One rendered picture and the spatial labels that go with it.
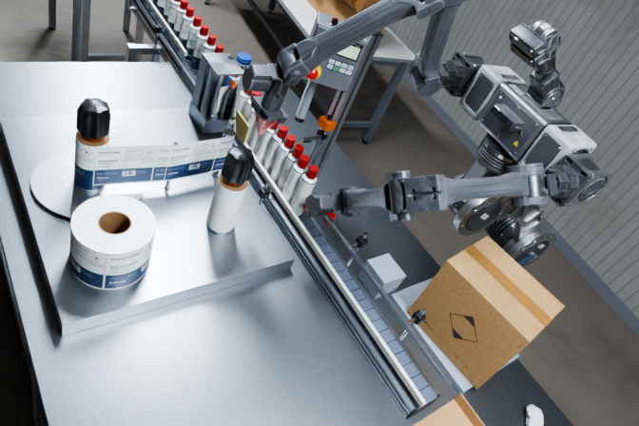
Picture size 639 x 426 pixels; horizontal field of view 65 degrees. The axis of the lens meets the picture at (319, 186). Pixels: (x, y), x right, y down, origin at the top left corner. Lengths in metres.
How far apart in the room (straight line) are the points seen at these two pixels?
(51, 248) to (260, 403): 0.68
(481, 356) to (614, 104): 2.64
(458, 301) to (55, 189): 1.21
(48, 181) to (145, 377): 0.65
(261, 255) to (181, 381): 0.44
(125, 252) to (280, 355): 0.50
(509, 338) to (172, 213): 1.04
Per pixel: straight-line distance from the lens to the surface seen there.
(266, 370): 1.41
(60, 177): 1.67
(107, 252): 1.30
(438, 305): 1.58
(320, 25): 1.55
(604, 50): 3.99
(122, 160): 1.55
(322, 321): 1.55
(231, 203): 1.48
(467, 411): 1.60
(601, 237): 4.00
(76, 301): 1.39
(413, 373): 1.53
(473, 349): 1.59
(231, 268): 1.50
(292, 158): 1.68
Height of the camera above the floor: 2.04
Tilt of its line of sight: 38 degrees down
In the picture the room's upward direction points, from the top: 25 degrees clockwise
